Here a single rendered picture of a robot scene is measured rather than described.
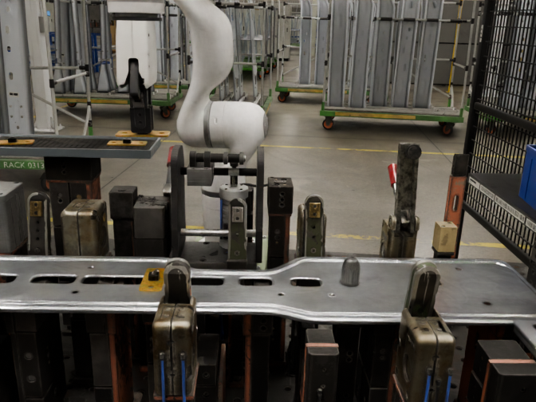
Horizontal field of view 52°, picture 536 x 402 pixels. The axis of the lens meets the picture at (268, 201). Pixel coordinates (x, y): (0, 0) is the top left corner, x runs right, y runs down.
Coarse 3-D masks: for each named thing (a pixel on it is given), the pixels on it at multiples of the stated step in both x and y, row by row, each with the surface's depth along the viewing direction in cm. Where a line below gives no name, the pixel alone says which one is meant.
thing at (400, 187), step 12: (408, 144) 105; (408, 156) 102; (408, 168) 106; (396, 180) 107; (408, 180) 106; (396, 192) 107; (408, 192) 107; (396, 204) 106; (408, 204) 107; (396, 216) 106; (408, 216) 108; (396, 228) 107; (408, 228) 108
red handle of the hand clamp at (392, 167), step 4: (392, 164) 116; (396, 164) 116; (388, 168) 116; (392, 168) 115; (396, 168) 115; (388, 172) 116; (392, 172) 115; (392, 176) 114; (392, 180) 113; (392, 184) 114; (392, 188) 113; (404, 212) 108; (400, 216) 108; (404, 216) 108; (400, 220) 107; (404, 220) 107; (408, 220) 107; (400, 224) 107; (404, 224) 107; (408, 224) 108
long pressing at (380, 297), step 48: (0, 288) 90; (48, 288) 91; (96, 288) 91; (192, 288) 92; (240, 288) 93; (288, 288) 93; (336, 288) 94; (384, 288) 94; (480, 288) 95; (528, 288) 96
